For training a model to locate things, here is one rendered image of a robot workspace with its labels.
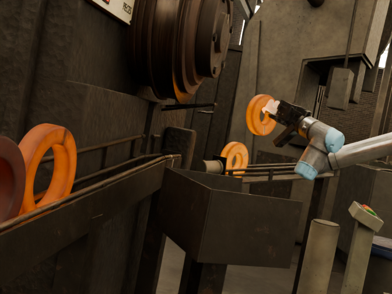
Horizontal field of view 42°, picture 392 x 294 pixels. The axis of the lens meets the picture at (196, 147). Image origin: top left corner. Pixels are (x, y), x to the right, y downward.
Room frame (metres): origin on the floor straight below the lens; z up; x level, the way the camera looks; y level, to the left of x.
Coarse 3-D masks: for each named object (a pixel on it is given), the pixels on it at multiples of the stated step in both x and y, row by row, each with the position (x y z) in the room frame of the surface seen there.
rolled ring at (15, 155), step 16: (0, 144) 0.71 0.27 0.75; (16, 144) 0.75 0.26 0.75; (0, 160) 0.73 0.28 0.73; (16, 160) 0.76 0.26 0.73; (0, 176) 0.76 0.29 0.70; (16, 176) 0.76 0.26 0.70; (0, 192) 0.77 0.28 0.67; (16, 192) 0.77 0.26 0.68; (0, 208) 0.76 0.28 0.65; (16, 208) 0.78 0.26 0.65
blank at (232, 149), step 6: (228, 144) 1.97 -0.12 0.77; (234, 144) 1.96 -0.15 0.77; (240, 144) 1.99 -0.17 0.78; (222, 150) 1.96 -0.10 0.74; (228, 150) 1.94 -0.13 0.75; (234, 150) 1.97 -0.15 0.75; (240, 150) 2.00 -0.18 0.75; (246, 150) 2.03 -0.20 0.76; (222, 156) 1.94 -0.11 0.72; (228, 156) 1.94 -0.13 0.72; (240, 156) 2.01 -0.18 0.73; (246, 156) 2.03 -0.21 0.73; (228, 162) 1.94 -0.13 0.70; (240, 162) 2.02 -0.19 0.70; (246, 162) 2.04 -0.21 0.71; (228, 168) 1.95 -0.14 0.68; (234, 168) 2.01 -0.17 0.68; (240, 168) 2.01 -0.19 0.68
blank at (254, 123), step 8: (256, 96) 1.90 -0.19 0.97; (264, 96) 1.90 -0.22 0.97; (248, 104) 1.88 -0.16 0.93; (256, 104) 1.87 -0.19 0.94; (264, 104) 1.90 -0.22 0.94; (248, 112) 1.87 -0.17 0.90; (256, 112) 1.87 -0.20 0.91; (248, 120) 1.88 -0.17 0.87; (256, 120) 1.88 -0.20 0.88; (264, 120) 1.95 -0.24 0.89; (272, 120) 1.94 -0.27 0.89; (248, 128) 1.90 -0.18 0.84; (256, 128) 1.88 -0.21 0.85; (264, 128) 1.92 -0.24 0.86; (272, 128) 1.95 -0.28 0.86
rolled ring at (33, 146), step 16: (32, 128) 0.85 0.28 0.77; (48, 128) 0.86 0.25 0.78; (64, 128) 0.90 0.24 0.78; (32, 144) 0.82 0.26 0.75; (48, 144) 0.85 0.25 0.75; (64, 144) 0.91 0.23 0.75; (32, 160) 0.81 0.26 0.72; (64, 160) 0.94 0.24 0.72; (32, 176) 0.82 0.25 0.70; (64, 176) 0.95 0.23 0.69; (32, 192) 0.83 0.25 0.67; (48, 192) 0.94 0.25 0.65; (64, 192) 0.94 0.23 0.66; (32, 208) 0.84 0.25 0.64
